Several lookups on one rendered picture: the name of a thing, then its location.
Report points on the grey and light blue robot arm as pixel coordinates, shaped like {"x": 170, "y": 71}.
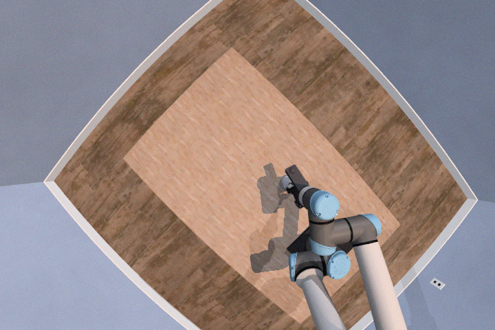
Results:
{"x": 325, "y": 258}

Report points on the grey metal dome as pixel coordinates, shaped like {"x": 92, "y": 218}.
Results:
{"x": 284, "y": 182}

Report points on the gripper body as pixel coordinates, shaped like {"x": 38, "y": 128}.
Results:
{"x": 296, "y": 195}

